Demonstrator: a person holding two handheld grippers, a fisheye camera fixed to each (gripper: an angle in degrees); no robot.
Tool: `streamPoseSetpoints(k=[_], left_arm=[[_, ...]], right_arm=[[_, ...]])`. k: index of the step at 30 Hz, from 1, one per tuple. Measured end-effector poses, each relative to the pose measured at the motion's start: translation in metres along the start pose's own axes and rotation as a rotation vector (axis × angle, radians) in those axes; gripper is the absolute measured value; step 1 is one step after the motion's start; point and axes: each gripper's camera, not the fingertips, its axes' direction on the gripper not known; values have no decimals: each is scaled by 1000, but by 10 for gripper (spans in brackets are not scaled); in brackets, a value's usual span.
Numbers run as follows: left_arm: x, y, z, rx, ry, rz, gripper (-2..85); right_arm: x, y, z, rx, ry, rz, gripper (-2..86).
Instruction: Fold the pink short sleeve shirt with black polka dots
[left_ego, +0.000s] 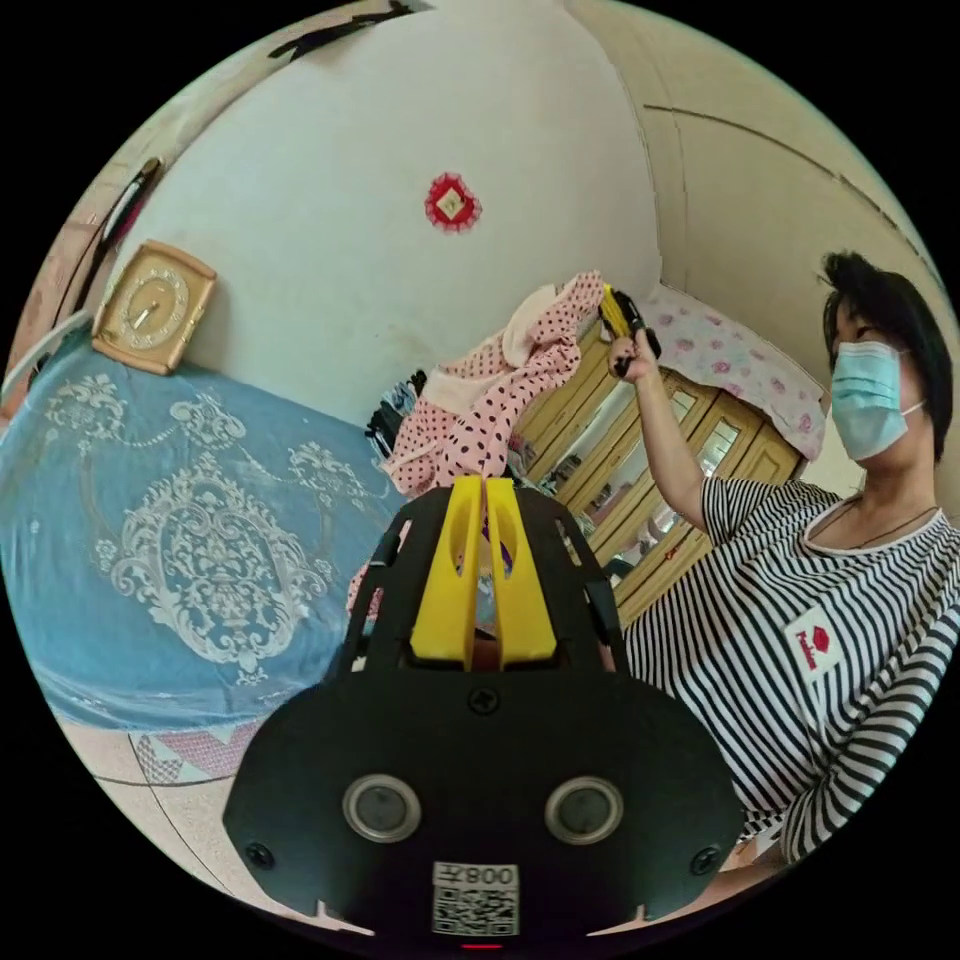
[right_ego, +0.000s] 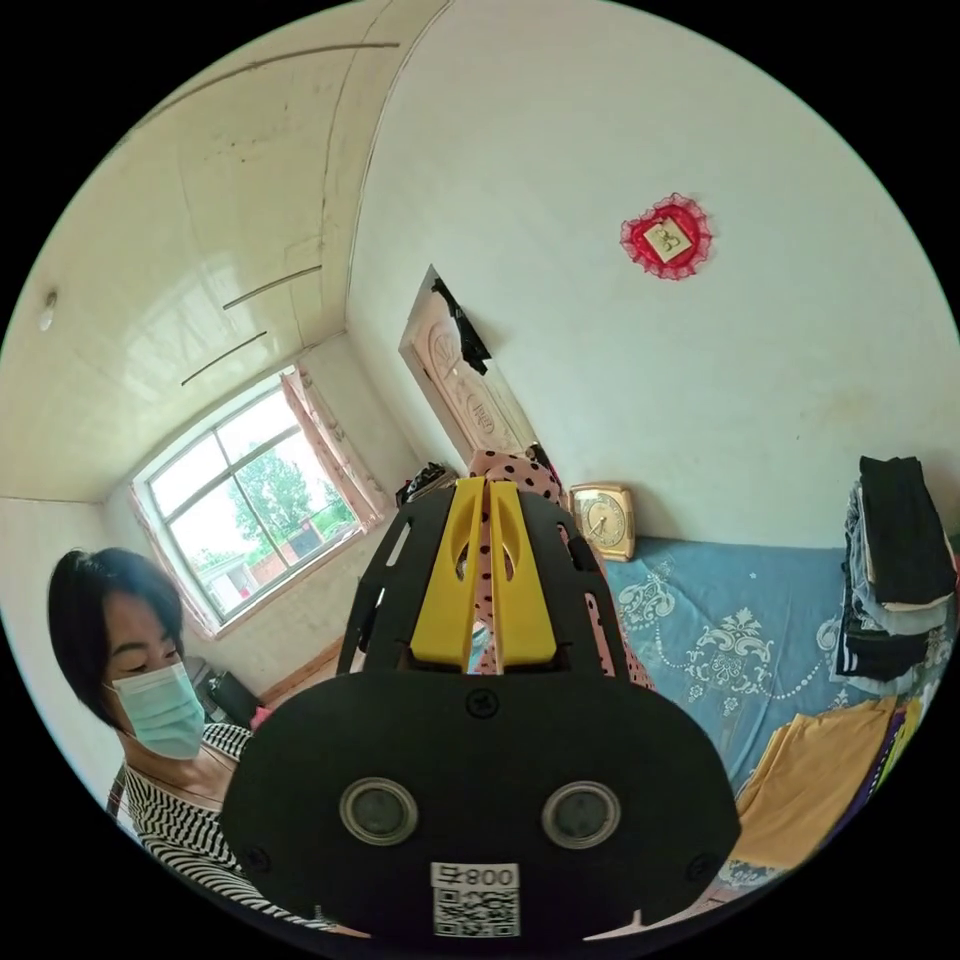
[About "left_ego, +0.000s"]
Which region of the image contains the pile of clothes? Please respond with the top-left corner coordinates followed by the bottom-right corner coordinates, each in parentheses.
top-left (365, 367), bottom-right (430, 460)

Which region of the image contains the red wall ornament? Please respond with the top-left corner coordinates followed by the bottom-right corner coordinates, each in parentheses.
top-left (422, 171), bottom-right (484, 235)

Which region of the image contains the floral cloth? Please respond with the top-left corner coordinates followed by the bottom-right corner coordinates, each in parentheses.
top-left (643, 283), bottom-right (827, 463)

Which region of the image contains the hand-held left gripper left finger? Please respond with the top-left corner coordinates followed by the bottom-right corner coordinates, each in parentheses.
top-left (408, 475), bottom-right (483, 670)

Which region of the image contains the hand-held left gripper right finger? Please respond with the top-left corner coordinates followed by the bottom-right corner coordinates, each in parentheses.
top-left (484, 476), bottom-right (559, 670)

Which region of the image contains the person's right forearm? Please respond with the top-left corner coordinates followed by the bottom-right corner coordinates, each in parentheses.
top-left (633, 367), bottom-right (715, 535)

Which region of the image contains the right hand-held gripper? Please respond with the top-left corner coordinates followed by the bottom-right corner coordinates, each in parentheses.
top-left (599, 282), bottom-right (664, 376)

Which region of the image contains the gold framed clock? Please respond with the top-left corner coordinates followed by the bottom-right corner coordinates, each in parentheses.
top-left (90, 239), bottom-right (220, 377)

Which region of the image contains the wooden cupboard with glass doors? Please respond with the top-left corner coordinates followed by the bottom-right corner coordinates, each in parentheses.
top-left (515, 320), bottom-right (805, 628)

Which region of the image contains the bed with blue lace-print sheet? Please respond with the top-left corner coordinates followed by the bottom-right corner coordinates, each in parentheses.
top-left (0, 343), bottom-right (421, 735)

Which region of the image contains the pink shirt with black dots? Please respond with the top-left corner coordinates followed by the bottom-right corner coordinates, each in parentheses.
top-left (347, 269), bottom-right (609, 628)

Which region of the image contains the person's right hand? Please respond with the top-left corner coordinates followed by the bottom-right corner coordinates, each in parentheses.
top-left (610, 334), bottom-right (663, 388)

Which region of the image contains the person's body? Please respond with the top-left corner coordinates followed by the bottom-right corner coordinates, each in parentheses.
top-left (622, 249), bottom-right (960, 865)

